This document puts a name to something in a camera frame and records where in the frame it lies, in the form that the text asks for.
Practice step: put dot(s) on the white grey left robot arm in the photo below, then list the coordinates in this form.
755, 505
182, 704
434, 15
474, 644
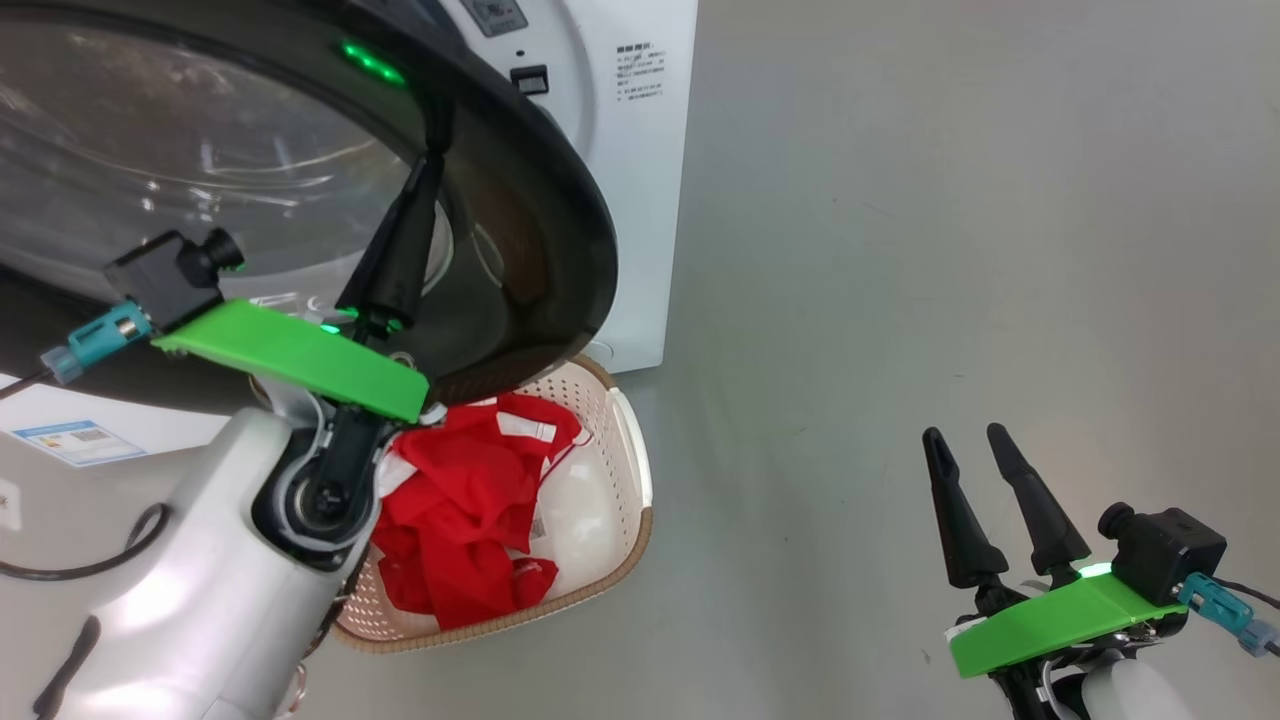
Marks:
180, 600

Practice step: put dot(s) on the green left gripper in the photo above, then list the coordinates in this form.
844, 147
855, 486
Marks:
290, 355

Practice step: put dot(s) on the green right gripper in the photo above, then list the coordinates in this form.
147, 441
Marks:
1060, 620

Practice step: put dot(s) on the black door latch socket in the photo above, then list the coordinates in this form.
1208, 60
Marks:
530, 80

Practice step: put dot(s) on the red garment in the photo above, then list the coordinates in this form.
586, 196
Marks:
460, 500

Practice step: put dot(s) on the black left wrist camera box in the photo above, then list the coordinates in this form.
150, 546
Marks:
150, 280

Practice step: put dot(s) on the grey warning label sticker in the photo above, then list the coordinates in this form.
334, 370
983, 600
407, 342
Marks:
495, 15

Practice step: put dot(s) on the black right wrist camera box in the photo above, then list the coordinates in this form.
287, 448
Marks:
1170, 550

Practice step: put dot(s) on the blue energy label sticker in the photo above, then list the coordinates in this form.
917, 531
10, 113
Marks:
80, 443

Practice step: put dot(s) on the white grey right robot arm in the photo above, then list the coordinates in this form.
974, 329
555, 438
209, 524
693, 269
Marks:
1130, 695

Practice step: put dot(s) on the white front-load washing machine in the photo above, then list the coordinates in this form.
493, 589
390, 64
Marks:
640, 200

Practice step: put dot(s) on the black round glass washer door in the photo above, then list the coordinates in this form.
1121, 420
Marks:
560, 250

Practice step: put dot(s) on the cream perforated basket brown rim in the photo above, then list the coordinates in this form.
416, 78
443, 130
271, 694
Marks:
620, 470

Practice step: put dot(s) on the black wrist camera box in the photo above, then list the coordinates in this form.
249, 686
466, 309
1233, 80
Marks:
1170, 550
150, 280

